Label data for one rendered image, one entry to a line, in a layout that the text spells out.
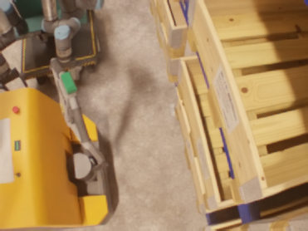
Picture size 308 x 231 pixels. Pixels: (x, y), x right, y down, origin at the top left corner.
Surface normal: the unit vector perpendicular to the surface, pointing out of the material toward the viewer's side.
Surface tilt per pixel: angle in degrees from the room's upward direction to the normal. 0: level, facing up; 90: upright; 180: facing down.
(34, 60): 0
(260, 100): 0
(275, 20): 0
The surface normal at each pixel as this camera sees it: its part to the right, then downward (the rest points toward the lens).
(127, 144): -0.01, -0.37
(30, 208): 0.23, -0.40
